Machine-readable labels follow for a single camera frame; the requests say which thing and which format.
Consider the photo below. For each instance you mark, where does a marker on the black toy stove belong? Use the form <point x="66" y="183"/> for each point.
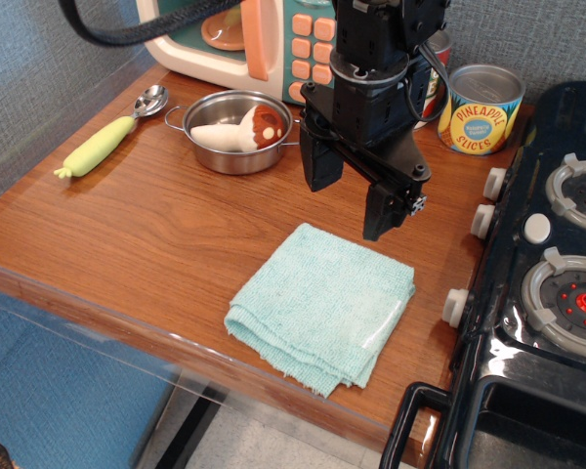
<point x="517" y="397"/>

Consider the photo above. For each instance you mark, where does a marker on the brown and white toy mushroom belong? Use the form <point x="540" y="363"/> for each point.
<point x="260" y="127"/>

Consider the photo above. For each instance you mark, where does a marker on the toy microwave oven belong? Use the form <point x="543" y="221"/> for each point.
<point x="274" y="47"/>

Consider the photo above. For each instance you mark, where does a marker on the pineapple slices can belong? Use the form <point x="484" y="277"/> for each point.
<point x="483" y="103"/>

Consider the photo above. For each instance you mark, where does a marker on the spoon with green handle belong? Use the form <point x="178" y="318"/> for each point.
<point x="98" y="147"/>

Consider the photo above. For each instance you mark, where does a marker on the tomato sauce can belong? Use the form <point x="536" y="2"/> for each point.
<point x="436" y="52"/>

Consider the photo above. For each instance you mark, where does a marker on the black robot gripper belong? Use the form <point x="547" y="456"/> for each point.
<point x="366" y="119"/>

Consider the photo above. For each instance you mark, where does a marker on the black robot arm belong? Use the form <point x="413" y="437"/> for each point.
<point x="381" y="63"/>

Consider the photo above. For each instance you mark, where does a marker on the small stainless steel pot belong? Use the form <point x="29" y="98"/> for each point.
<point x="229" y="107"/>

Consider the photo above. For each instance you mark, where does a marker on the folded teal cloth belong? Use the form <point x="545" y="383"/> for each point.
<point x="321" y="309"/>

